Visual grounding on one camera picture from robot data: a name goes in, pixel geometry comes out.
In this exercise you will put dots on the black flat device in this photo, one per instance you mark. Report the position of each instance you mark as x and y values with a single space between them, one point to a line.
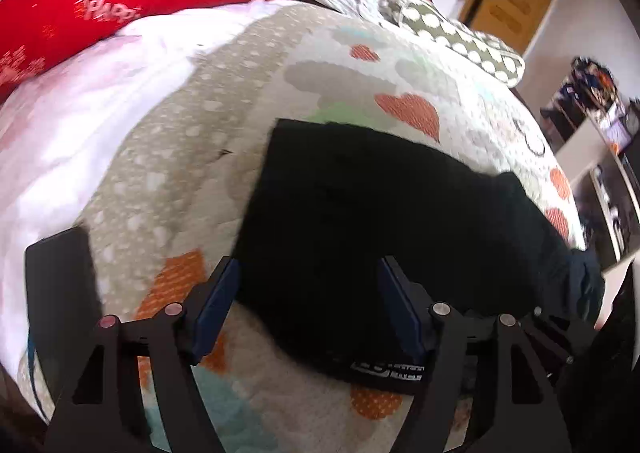
60 283

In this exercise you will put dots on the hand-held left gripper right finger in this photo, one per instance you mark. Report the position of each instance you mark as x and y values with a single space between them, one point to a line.
400 313

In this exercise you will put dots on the green bolster pillow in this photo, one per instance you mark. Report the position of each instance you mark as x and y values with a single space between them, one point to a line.
450 33

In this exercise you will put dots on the heart patterned quilt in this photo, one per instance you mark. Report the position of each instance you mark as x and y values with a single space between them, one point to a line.
310 63

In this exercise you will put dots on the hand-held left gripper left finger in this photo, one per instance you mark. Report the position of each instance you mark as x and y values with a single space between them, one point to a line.
217 310

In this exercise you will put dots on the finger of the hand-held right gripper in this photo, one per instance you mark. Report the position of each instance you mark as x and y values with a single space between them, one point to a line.
552 335

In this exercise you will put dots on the white bed sheet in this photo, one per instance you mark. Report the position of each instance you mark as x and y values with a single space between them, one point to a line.
75 133

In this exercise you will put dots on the black pants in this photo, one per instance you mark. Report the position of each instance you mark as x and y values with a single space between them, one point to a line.
350 213

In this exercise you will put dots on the cluttered shelf unit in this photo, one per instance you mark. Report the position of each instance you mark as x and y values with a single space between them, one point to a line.
600 98

